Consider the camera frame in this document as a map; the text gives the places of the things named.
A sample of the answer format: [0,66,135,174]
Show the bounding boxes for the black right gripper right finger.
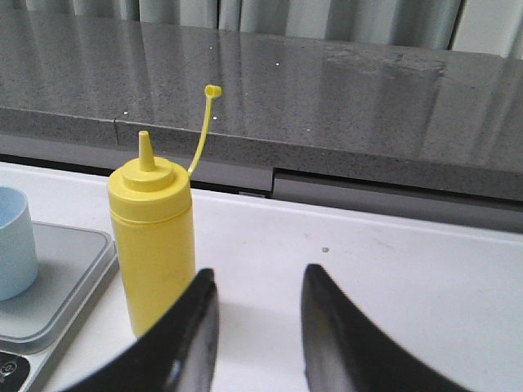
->
[301,264,465,391]

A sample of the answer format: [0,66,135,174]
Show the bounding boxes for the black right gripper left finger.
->
[67,269,219,391]

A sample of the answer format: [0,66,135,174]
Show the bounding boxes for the yellow squeeze bottle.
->
[108,85,222,337]

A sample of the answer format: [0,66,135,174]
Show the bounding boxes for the light blue plastic cup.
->
[1,186,38,301]

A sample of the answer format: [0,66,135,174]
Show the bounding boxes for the silver electronic kitchen scale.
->
[1,222,117,391]

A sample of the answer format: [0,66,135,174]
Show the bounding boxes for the grey stone counter ledge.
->
[1,7,522,207]

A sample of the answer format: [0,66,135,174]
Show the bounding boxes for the grey curtain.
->
[1,0,522,60]

